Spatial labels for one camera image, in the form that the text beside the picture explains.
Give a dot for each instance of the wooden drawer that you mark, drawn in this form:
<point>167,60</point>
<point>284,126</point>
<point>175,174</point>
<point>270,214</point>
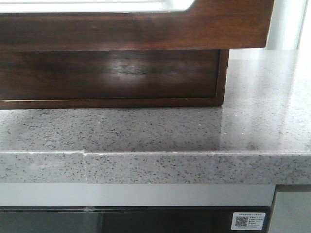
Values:
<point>208,24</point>
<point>121,72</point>

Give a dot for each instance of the white drawer handle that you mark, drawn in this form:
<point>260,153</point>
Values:
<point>85,6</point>

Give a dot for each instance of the dark wooden drawer cabinet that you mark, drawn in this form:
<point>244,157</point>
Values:
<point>222,77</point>

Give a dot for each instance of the white QR code sticker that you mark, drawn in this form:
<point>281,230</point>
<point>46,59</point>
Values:
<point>252,221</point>

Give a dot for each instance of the grey cabinet door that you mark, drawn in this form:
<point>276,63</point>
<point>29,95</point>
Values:
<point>291,211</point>

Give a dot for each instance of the black built-in appliance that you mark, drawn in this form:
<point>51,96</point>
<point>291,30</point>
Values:
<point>143,219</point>

